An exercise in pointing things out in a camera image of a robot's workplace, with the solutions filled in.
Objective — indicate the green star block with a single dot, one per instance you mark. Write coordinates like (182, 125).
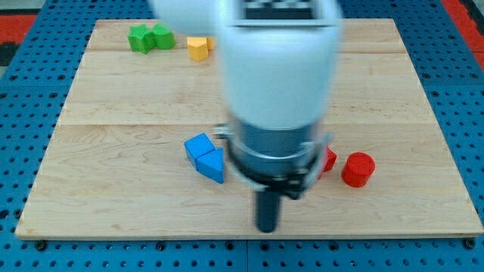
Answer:
(141, 38)

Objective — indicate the green rounded block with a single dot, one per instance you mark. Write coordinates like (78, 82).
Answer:
(164, 38)

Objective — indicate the wooden board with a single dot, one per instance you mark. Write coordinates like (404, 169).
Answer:
(116, 167)

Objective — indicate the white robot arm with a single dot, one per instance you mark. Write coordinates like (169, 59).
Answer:
(277, 61)

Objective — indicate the yellow pentagon block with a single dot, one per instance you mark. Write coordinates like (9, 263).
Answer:
(197, 48)

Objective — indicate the blue triangle block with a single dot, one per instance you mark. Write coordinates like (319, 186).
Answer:
(211, 165)

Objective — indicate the blue cube block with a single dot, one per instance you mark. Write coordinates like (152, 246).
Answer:
(196, 147)

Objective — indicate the red cylinder block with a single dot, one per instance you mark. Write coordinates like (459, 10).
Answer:
(358, 169)

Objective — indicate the red block behind arm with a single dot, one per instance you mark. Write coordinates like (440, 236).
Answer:
(329, 162)

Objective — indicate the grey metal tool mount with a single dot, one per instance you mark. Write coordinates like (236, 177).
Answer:
(286, 161)

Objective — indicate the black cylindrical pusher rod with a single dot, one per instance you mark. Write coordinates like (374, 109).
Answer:
(267, 210)

